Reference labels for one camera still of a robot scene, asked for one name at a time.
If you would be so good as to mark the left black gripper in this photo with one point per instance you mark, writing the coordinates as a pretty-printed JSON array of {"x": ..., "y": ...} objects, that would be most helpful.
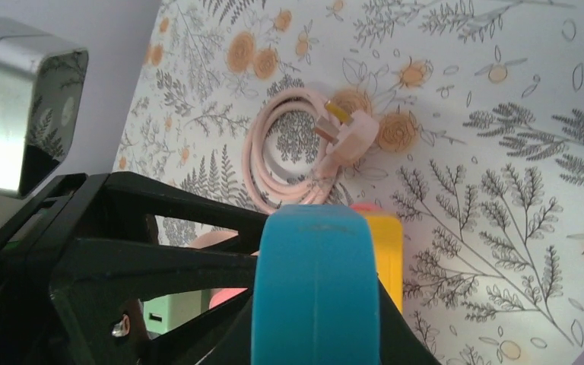
[{"x": 96, "y": 294}]

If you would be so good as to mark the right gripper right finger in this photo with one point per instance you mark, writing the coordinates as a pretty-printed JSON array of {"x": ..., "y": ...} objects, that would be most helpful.
[{"x": 398, "y": 344}]

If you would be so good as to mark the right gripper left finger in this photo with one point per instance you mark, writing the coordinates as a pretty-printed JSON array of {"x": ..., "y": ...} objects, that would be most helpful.
[{"x": 190, "y": 342}]

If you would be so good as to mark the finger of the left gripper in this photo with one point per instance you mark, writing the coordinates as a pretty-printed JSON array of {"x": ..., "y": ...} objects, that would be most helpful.
[{"x": 115, "y": 212}]

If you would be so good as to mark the cyan cube socket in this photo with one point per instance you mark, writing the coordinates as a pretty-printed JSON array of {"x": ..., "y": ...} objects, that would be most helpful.
[{"x": 316, "y": 294}]

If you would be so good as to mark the yellow cube socket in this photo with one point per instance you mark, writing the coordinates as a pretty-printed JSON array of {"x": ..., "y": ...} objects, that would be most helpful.
[{"x": 388, "y": 237}]

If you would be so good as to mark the pink triangular power strip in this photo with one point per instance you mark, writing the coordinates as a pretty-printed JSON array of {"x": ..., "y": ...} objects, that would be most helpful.
[{"x": 219, "y": 296}]

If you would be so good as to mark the small green plug adapter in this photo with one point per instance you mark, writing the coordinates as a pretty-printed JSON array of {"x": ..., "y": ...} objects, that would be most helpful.
[{"x": 168, "y": 312}]

